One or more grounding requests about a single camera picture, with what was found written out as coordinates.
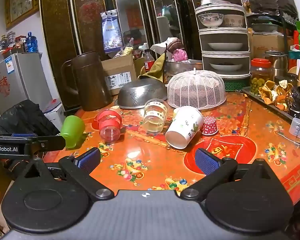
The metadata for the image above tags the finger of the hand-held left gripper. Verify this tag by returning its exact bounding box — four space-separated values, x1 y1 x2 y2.
25 135 66 156

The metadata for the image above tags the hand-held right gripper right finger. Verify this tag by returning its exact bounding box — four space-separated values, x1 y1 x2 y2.
180 148 278 202

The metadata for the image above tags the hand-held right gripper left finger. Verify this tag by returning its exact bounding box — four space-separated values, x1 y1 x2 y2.
15 147 115 201

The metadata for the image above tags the green plastic cup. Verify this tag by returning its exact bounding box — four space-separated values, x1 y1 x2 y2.
60 115 86 149

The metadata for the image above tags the red polka dot cup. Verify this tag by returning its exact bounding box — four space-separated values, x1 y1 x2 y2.
200 116 219 136

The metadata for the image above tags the red plastic cup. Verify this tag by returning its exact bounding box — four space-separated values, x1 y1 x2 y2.
96 108 123 144

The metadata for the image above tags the white paper cup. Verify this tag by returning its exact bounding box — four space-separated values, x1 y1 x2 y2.
165 105 204 149

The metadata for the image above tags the clear plastic cup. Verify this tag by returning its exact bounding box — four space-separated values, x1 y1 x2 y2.
142 98 169 134

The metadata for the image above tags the small white carton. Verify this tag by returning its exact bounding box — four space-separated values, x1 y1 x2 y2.
42 98 67 132

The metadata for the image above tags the black plastic bag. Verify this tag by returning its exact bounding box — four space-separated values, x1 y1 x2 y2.
0 99 61 137

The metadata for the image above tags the grey refrigerator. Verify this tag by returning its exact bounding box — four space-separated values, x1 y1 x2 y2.
0 52 53 116

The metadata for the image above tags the white mesh food cover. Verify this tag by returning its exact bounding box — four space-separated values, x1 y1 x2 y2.
167 68 227 111

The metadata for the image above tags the brown plastic pitcher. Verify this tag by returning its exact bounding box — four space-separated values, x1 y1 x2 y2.
60 51 114 112

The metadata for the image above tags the green plastic basket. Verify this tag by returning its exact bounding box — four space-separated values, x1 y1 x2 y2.
223 77 252 92

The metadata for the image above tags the steel colander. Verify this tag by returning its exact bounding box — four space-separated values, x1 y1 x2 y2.
114 79 169 110

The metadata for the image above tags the pile of orange peels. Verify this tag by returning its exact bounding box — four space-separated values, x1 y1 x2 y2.
258 80 294 111

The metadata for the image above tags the cardboard box with label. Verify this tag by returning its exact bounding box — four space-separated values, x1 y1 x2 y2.
101 54 138 96

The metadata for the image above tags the clear adhesive hook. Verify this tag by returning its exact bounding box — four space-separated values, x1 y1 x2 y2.
289 118 300 139

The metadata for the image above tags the metal basin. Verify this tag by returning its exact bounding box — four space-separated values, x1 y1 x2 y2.
165 59 204 77

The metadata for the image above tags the dark metal tray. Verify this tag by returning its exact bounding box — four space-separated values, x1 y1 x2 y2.
241 86 300 128

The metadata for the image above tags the red lidded glass jar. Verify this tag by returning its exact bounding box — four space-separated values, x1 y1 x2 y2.
250 58 273 96

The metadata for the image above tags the blue water bottle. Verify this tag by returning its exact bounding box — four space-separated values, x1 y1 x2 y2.
26 32 38 53

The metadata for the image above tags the olive green cloth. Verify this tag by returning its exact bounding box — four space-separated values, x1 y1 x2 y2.
137 52 167 83

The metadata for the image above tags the pink cloth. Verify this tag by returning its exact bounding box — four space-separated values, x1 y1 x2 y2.
171 48 189 63

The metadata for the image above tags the red capped drink bottle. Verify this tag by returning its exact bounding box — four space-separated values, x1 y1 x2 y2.
143 49 156 74

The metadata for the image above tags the hanging snack bag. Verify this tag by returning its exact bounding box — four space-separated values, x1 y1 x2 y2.
100 9 124 54

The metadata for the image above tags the grey tiered dish rack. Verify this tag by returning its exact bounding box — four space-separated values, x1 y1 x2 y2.
191 0 252 81

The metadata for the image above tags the plain cardboard box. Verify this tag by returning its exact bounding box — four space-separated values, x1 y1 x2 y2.
251 33 294 58

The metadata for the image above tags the floral ceramic bowl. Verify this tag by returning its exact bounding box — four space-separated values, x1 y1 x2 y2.
198 13 224 28

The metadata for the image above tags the white ceramic bowl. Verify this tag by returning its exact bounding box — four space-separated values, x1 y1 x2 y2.
223 14 246 28

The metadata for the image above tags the flat white box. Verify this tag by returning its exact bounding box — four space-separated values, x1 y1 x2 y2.
200 0 232 6

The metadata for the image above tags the wooden framed wall clock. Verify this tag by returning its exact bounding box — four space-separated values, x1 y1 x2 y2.
4 0 40 30

